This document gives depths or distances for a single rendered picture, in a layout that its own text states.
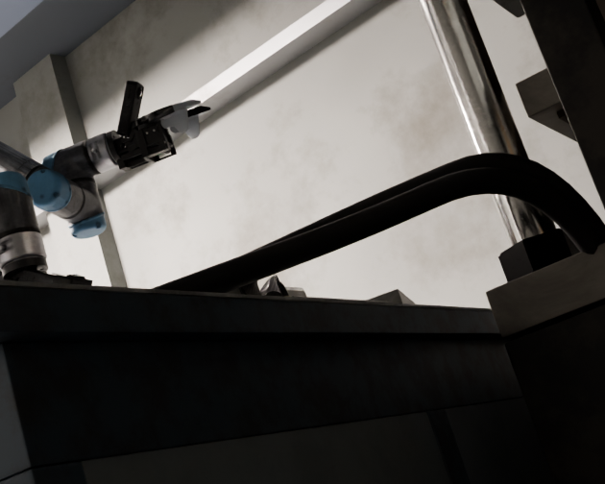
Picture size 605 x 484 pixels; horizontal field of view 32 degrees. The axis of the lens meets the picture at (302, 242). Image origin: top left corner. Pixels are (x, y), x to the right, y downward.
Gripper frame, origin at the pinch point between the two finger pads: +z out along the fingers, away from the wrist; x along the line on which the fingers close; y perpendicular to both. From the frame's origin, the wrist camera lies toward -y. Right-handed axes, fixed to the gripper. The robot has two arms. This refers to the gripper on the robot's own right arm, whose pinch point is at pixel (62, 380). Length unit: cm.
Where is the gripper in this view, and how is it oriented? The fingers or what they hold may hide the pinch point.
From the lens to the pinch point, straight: 168.8
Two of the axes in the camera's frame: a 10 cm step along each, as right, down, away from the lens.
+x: -5.2, -0.7, -8.5
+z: 3.0, 9.2, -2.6
